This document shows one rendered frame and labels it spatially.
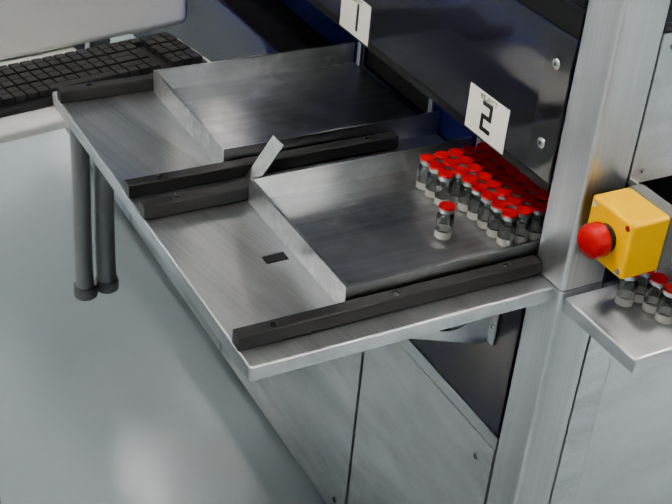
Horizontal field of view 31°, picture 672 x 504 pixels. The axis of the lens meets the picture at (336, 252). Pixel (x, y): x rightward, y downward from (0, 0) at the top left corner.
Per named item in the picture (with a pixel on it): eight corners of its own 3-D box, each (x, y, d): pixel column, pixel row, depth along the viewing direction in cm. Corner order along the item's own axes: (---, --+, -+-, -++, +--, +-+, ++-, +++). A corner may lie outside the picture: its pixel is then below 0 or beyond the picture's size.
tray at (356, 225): (467, 158, 169) (471, 136, 167) (581, 252, 151) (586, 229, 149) (248, 201, 155) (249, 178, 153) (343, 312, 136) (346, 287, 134)
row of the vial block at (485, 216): (440, 178, 163) (444, 149, 161) (516, 246, 150) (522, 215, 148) (426, 181, 162) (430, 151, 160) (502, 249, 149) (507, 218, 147)
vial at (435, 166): (435, 189, 161) (439, 159, 158) (443, 197, 159) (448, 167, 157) (421, 192, 160) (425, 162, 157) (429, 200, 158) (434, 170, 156)
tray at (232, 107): (352, 61, 194) (354, 41, 192) (437, 133, 175) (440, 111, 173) (153, 91, 179) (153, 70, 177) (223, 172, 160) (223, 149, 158)
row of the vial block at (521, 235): (454, 176, 164) (458, 146, 162) (531, 242, 151) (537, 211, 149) (440, 178, 163) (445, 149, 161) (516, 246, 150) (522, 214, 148)
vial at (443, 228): (445, 230, 152) (449, 201, 150) (454, 239, 151) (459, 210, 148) (430, 233, 151) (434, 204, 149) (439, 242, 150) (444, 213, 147)
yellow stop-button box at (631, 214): (628, 235, 140) (642, 182, 136) (670, 268, 135) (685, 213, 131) (577, 248, 136) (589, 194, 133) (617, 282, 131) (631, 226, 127)
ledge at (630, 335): (650, 285, 149) (654, 272, 148) (723, 344, 140) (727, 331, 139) (561, 309, 143) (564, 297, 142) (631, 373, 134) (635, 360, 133)
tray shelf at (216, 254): (336, 60, 198) (337, 49, 197) (602, 286, 148) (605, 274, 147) (52, 102, 178) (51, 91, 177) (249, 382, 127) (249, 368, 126)
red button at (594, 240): (597, 242, 135) (604, 211, 133) (619, 260, 132) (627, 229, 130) (570, 248, 133) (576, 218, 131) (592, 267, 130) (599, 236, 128)
